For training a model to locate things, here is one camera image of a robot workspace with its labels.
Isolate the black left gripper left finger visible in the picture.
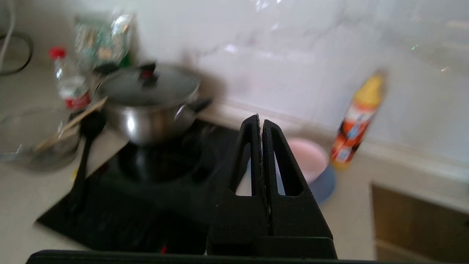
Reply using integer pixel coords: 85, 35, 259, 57
207, 114, 272, 242

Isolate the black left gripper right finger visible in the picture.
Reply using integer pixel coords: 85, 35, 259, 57
262, 120, 334, 241

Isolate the yellow orange dish soap bottle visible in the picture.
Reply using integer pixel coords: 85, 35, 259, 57
330, 71, 387, 171

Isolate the blue grey plate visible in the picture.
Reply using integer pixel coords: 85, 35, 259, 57
308, 165, 336, 205

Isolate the pink bowl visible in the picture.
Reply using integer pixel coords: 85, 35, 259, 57
286, 138, 329, 184

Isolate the black induction cooktop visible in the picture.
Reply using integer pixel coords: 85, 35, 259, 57
36, 121, 242, 255

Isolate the black plastic ladle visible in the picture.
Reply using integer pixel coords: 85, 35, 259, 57
70, 112, 107, 217

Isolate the wooden utensil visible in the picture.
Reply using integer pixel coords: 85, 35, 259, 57
35, 96, 108, 153

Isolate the clear bottle red cap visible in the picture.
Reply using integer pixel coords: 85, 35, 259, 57
49, 47, 92, 110

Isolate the clear glass bowl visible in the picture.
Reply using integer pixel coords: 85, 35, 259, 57
0, 106, 81, 173

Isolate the green snack bag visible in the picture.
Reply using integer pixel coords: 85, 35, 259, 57
73, 13, 134, 74

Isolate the black wall cable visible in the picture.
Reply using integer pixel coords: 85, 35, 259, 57
0, 31, 34, 77

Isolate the white wall cable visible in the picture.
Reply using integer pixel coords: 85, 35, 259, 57
0, 0, 16, 63

